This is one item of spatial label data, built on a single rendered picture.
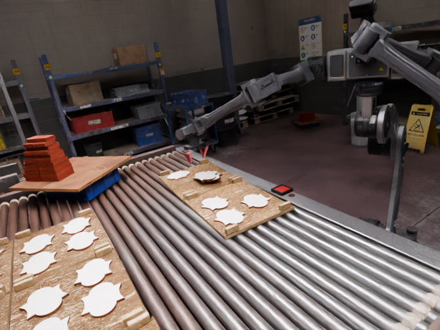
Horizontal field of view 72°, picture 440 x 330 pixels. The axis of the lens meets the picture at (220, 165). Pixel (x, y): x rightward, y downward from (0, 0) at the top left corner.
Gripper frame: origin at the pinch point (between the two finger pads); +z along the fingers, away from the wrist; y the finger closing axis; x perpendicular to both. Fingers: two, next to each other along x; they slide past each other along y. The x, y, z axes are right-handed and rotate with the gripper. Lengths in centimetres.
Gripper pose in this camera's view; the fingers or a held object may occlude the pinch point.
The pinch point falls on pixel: (196, 159)
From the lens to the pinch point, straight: 169.0
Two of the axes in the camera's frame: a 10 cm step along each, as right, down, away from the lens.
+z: 1.3, 9.2, 3.6
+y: 7.2, -3.3, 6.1
